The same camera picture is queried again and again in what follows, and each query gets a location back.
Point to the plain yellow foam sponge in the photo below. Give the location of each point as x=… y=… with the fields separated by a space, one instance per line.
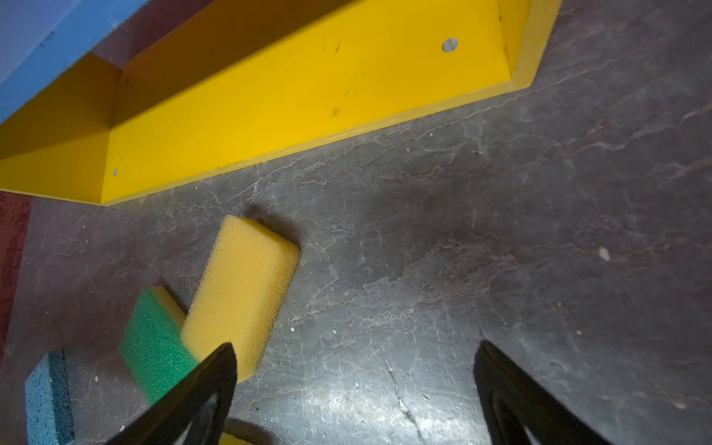
x=241 y=293

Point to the yellow shelf with coloured boards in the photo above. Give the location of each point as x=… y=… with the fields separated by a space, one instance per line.
x=239 y=83

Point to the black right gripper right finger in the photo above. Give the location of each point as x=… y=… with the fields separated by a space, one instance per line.
x=516 y=407

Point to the dark green wavy sponge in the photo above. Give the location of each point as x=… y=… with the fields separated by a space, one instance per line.
x=227 y=439

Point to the blue cellulose sponge near rail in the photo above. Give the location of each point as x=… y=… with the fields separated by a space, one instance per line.
x=47 y=402

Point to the green scourer yellow sponge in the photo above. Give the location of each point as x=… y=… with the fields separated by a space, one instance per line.
x=151 y=345

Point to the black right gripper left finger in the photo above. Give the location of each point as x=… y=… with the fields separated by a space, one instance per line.
x=194 y=410

